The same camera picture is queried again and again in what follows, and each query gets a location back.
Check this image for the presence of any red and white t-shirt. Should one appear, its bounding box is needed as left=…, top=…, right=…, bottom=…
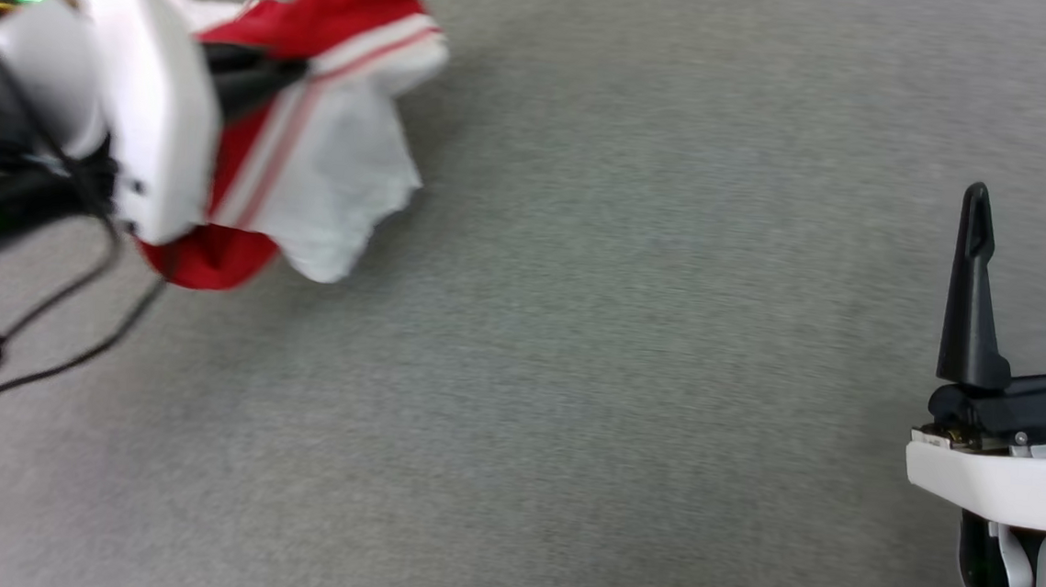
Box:
left=132, top=0, right=455, bottom=308

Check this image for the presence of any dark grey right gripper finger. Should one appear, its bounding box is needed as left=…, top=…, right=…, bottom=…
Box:
left=934, top=180, right=1027, bottom=393

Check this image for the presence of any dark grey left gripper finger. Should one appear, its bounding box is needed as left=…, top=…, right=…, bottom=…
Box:
left=199, top=40, right=313, bottom=92
left=211, top=74, right=295, bottom=128

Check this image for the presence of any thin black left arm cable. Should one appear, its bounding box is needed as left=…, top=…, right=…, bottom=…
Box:
left=0, top=45, right=186, bottom=587

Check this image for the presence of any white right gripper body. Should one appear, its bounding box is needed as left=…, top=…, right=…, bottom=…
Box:
left=900, top=359, right=1046, bottom=536

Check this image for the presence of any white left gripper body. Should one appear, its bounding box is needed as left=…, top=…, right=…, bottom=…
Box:
left=9, top=0, right=233, bottom=252

